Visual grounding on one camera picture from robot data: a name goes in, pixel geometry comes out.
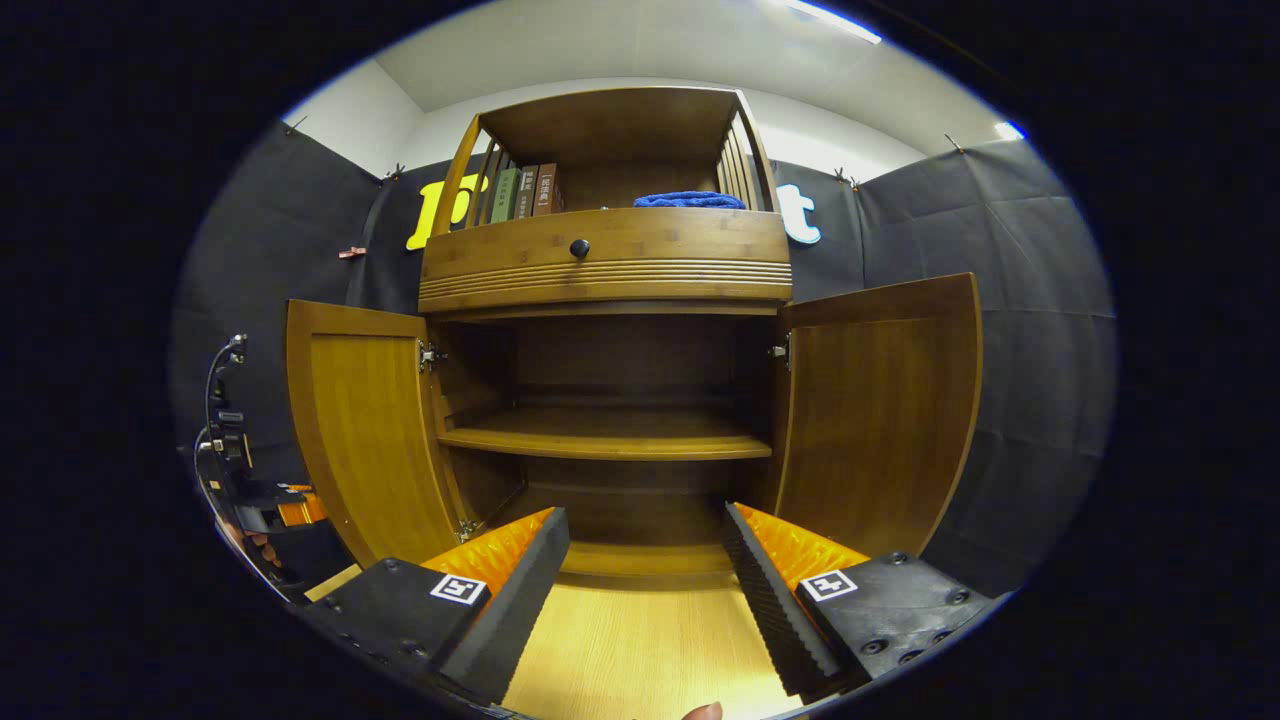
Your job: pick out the blue towel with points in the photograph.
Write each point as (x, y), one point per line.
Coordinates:
(690, 200)

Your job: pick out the wooden cabinet door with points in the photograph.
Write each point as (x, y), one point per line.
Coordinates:
(880, 420)
(370, 430)

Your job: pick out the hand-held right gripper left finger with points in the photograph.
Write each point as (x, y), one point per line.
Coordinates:
(510, 615)

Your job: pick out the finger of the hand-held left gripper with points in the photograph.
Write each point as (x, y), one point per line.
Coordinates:
(300, 510)

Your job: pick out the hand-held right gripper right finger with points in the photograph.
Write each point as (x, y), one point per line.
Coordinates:
(770, 605)

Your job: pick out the reddish brown book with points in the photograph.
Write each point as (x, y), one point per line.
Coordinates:
(547, 190)

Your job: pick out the dark brown book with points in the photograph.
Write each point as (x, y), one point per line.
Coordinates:
(526, 192)

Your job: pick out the small ceiling light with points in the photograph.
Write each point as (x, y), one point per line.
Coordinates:
(1009, 130)

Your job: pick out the wooden inner shelf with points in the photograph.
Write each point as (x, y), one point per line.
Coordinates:
(610, 435)

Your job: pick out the wooden double-door shoe cabinet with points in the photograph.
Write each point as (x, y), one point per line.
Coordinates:
(620, 130)

